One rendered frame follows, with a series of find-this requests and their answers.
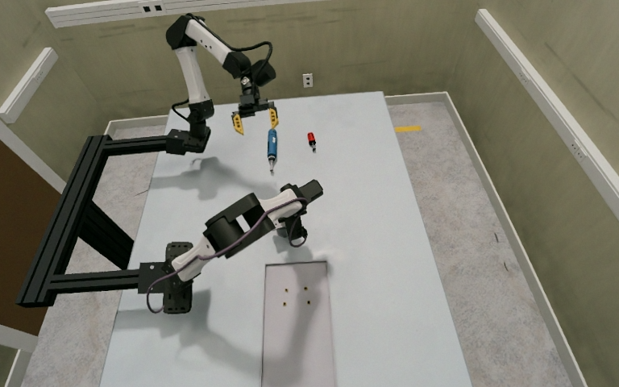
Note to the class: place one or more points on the blue cordless screwdriver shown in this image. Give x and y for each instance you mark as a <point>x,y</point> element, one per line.
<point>272,134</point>

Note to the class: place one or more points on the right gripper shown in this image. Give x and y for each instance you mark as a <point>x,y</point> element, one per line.
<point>281,220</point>

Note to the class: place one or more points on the dark grey cylinder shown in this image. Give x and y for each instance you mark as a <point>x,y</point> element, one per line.
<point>281,232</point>

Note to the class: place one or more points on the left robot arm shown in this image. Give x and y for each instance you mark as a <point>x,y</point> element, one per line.
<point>235,63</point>

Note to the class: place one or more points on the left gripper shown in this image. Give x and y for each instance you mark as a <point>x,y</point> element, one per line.
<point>245,112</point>

